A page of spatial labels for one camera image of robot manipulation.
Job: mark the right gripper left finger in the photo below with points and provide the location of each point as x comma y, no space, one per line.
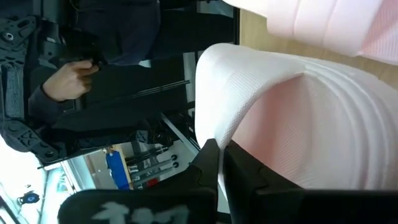
140,207

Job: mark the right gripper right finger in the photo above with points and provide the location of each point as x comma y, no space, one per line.
280,205

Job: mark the pink slide sandal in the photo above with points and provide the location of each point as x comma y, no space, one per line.
311,25
280,124

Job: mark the person's forearm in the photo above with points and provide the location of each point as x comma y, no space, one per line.
46,105

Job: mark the blue box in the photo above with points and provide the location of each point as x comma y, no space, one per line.
117,171

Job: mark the black round device blue centre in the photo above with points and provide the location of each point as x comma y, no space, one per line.
28,198

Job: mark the person's hand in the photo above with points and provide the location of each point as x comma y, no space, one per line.
68,81

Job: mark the person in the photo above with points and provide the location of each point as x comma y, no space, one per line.
121,28

